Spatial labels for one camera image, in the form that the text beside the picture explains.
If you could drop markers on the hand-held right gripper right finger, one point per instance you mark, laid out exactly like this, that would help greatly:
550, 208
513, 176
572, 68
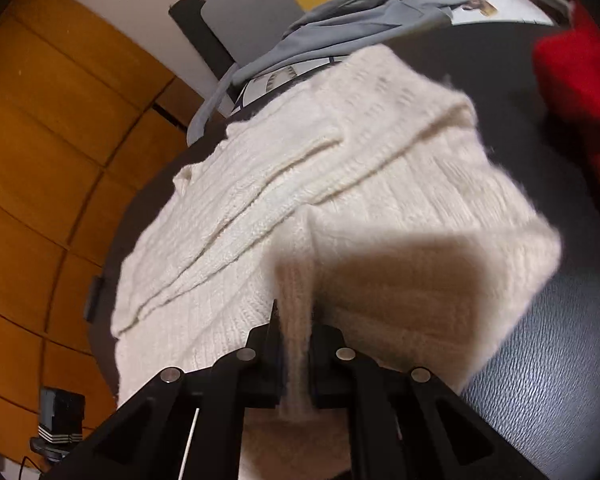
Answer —
330, 360

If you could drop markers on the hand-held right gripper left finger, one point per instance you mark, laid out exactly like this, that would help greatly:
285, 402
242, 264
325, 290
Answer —
265, 360

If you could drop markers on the cream knit sweater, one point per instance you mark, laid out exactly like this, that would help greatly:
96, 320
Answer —
380, 185

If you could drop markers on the black box device on stand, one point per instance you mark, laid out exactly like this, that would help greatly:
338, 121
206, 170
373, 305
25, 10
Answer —
62, 412

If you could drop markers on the black leather bench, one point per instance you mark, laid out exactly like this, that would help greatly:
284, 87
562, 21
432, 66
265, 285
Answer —
555, 360

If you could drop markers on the wooden wardrobe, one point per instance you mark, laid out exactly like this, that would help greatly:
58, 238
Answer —
55, 135

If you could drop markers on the grey hoodie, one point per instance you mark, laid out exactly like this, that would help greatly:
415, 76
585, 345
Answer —
330, 30

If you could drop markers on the black rolled mat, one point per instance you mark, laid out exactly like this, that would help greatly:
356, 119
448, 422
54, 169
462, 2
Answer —
200, 30

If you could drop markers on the red sweater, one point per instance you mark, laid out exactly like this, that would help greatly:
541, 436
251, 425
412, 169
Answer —
575, 85

